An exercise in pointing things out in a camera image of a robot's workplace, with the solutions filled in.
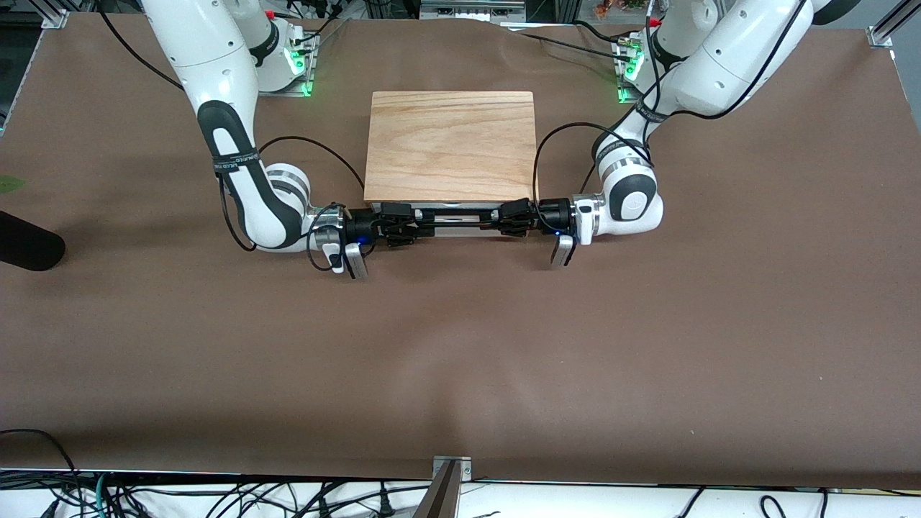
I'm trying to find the white drawer with black handle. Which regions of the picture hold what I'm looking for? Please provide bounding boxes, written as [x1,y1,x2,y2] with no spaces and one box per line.
[412,202,502,231]

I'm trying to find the wooden drawer cabinet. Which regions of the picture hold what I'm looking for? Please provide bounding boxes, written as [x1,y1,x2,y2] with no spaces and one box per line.
[363,91,540,217]

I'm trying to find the grey rack equipment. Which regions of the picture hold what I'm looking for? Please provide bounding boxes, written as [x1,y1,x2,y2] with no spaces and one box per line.
[419,0,527,22]

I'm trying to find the black rounded foam object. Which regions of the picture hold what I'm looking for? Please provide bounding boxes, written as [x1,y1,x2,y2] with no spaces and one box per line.
[0,212,67,272]

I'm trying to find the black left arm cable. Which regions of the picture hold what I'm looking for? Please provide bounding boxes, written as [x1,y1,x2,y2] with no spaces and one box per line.
[533,0,812,217]

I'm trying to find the black right arm strap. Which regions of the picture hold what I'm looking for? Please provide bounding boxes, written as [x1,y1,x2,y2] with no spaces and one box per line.
[212,147,260,177]

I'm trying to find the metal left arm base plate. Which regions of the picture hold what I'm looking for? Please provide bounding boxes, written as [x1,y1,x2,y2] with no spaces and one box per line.
[615,36,650,105]

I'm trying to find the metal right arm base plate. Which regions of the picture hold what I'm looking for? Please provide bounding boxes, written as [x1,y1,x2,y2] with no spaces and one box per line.
[255,32,316,97]

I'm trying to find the long black table cable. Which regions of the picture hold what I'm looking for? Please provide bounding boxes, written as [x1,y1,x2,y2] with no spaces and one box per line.
[517,31,625,58]

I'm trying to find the short black table cable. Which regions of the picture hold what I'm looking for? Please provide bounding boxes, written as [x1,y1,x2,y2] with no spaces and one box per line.
[573,19,623,42]

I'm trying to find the black base cable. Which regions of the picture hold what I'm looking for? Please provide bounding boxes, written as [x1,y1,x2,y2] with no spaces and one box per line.
[302,13,352,45]

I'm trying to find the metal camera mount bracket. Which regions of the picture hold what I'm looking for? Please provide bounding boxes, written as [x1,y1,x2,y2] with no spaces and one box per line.
[413,455,473,518]

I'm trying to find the black tangled cable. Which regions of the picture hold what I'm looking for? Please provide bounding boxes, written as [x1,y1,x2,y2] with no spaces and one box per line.
[205,481,432,518]

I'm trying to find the black looped cable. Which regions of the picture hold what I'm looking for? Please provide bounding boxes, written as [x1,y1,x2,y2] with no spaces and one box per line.
[0,429,81,518]

